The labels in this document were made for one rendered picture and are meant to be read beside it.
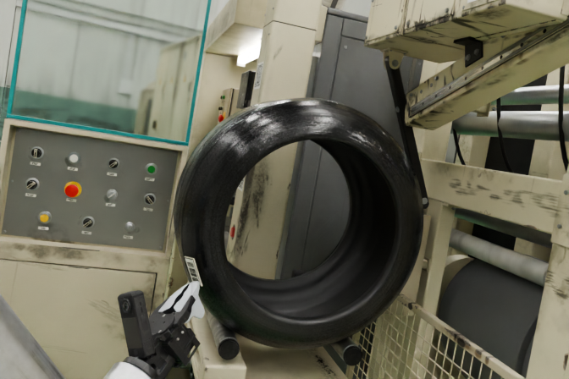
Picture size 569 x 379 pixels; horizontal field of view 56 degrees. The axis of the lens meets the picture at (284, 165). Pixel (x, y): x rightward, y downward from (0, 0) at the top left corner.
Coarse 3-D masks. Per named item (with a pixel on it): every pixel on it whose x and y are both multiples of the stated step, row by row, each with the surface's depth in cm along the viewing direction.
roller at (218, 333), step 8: (208, 312) 127; (208, 320) 125; (216, 320) 121; (216, 328) 117; (224, 328) 115; (216, 336) 114; (224, 336) 112; (232, 336) 112; (216, 344) 112; (224, 344) 110; (232, 344) 110; (224, 352) 110; (232, 352) 110
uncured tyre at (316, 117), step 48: (240, 144) 106; (288, 144) 108; (336, 144) 139; (384, 144) 114; (192, 192) 107; (384, 192) 138; (192, 240) 107; (384, 240) 137; (240, 288) 108; (288, 288) 139; (336, 288) 140; (384, 288) 117; (288, 336) 112; (336, 336) 116
